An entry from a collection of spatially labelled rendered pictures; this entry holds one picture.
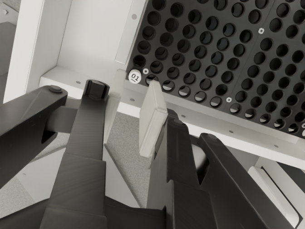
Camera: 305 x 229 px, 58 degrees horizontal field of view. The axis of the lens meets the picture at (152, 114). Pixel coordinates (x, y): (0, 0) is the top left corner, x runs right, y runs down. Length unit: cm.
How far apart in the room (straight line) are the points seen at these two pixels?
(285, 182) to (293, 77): 15
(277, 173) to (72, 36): 32
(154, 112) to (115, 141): 117
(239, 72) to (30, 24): 20
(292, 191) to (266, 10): 22
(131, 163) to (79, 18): 108
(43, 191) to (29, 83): 122
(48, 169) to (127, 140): 40
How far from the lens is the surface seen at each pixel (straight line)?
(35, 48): 26
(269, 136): 41
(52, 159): 138
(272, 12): 30
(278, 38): 30
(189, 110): 35
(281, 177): 42
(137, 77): 27
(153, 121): 15
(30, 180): 147
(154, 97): 17
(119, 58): 33
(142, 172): 139
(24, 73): 27
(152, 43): 27
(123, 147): 133
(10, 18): 126
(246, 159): 50
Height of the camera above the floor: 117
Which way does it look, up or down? 69 degrees down
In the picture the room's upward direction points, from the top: 173 degrees clockwise
